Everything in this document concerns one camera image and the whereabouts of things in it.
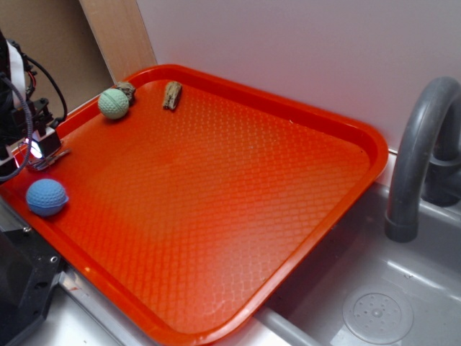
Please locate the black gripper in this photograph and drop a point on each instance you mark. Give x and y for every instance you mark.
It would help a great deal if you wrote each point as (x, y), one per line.
(18, 84)

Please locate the silver keys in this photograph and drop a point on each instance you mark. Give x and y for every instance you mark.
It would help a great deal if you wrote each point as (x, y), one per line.
(42, 164)

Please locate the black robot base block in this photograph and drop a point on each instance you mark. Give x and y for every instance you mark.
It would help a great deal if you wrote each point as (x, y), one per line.
(30, 270)

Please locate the blue golf ball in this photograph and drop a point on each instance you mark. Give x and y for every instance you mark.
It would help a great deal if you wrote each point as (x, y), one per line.
(46, 197)

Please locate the green golf ball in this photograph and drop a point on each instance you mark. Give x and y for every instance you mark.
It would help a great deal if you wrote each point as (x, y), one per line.
(113, 104)

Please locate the light wooden board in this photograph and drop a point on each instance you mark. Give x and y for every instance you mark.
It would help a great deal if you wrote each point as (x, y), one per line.
(121, 36)

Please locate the light brown wood piece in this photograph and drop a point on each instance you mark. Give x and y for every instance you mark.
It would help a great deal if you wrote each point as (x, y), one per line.
(173, 92)

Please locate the orange plastic tray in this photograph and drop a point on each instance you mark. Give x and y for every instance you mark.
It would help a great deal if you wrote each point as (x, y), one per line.
(221, 139)

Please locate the grey plastic sink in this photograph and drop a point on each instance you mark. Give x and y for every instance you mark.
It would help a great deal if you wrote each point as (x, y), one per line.
(192, 273)

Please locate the round sink drain cover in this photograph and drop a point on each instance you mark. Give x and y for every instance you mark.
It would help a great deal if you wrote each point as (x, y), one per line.
(377, 314)

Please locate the grey curved faucet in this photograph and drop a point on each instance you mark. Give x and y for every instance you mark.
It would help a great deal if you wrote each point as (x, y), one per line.
(427, 166)

